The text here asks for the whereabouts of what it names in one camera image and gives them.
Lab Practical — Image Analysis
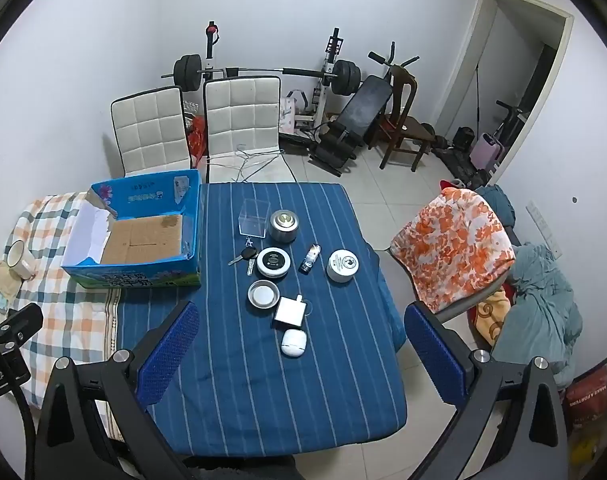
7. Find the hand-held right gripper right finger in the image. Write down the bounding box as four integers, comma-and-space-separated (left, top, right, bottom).
403, 301, 571, 480

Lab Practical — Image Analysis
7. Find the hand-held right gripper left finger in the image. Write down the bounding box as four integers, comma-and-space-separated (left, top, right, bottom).
34, 300, 202, 480

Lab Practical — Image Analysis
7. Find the blue cardboard box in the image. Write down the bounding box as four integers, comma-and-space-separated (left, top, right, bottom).
61, 169, 203, 289

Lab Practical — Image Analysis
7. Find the shallow silver round tin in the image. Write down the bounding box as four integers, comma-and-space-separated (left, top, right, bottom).
248, 280, 281, 310

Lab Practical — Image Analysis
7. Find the small black square box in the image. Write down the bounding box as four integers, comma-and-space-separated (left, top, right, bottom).
274, 296, 314, 330

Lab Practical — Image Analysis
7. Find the white round tin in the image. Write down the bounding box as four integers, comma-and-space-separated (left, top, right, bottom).
326, 249, 360, 284

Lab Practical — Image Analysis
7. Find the round tin with black lid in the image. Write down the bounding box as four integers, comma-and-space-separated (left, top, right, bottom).
256, 247, 291, 280

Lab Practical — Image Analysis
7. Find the clear plastic box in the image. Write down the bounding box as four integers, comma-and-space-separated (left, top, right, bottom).
238, 199, 270, 237

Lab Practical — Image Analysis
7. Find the silver tin with gold knob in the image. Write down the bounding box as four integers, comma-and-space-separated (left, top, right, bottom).
270, 209, 300, 244

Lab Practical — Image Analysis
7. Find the grey chair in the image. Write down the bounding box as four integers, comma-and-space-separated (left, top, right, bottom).
436, 270, 514, 326

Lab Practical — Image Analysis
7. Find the red yellow patterned blanket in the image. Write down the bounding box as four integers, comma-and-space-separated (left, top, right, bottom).
471, 285, 514, 346

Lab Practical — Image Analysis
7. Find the plaid tablecloth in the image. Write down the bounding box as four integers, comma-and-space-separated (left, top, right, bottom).
0, 191, 124, 441

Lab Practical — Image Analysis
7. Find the beige cloth coaster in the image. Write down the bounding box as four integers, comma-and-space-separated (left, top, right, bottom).
0, 260, 34, 306

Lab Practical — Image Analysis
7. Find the white mug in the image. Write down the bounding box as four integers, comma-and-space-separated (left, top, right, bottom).
4, 239, 37, 281

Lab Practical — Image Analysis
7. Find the orange floral cloth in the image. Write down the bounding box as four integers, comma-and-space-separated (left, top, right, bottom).
389, 187, 517, 313

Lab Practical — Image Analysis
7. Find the teal blanket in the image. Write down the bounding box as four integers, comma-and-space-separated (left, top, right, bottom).
491, 242, 584, 388

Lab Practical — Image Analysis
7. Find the blue striped tablecloth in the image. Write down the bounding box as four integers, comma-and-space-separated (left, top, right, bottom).
114, 182, 408, 456

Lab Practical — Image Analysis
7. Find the white earbuds case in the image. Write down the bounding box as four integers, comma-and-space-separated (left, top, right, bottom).
280, 327, 307, 359

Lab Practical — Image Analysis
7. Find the black car key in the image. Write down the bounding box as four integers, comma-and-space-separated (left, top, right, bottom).
228, 240, 259, 277

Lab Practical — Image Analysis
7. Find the red shopping bag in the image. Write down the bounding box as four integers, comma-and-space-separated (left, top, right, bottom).
566, 365, 607, 431

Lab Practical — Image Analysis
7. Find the teal cloth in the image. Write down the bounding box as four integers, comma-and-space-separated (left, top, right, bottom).
476, 185, 517, 226

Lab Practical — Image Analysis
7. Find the white power strip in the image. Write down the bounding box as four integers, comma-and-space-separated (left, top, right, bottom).
526, 201, 561, 261

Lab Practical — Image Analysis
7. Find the pink suitcase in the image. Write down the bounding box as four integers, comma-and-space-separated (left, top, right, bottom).
471, 132, 504, 171

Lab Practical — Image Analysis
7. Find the red plastic bag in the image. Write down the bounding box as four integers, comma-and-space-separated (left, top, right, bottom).
186, 115, 208, 168

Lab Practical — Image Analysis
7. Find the black bag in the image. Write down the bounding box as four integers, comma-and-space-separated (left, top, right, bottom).
453, 126, 477, 151

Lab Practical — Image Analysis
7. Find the white padded chair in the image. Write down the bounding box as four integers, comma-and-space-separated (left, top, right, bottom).
204, 76, 299, 184
110, 86, 192, 178

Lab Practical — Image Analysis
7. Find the dark wooden chair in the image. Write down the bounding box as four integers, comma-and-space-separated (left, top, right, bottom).
368, 65, 437, 173

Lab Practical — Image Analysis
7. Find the exercise machine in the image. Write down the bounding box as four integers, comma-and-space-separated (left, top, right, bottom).
493, 100, 527, 146

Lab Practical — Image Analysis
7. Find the black weight bench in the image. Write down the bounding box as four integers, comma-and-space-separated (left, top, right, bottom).
308, 42, 419, 177

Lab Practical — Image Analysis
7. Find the white pink bag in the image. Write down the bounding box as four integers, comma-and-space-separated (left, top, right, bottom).
282, 90, 309, 133

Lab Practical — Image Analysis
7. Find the black barbell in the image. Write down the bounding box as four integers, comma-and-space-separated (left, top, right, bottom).
161, 54, 363, 97

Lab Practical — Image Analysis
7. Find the white barbell rack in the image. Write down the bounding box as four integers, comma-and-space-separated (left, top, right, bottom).
204, 21, 347, 133

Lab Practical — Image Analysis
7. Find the black cable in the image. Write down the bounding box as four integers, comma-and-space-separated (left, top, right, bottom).
0, 330, 38, 480

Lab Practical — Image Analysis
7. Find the white wire hanger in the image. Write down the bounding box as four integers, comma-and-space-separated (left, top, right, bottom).
206, 144, 284, 181

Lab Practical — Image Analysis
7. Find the white door frame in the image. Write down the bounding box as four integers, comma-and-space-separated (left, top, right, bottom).
436, 0, 577, 186

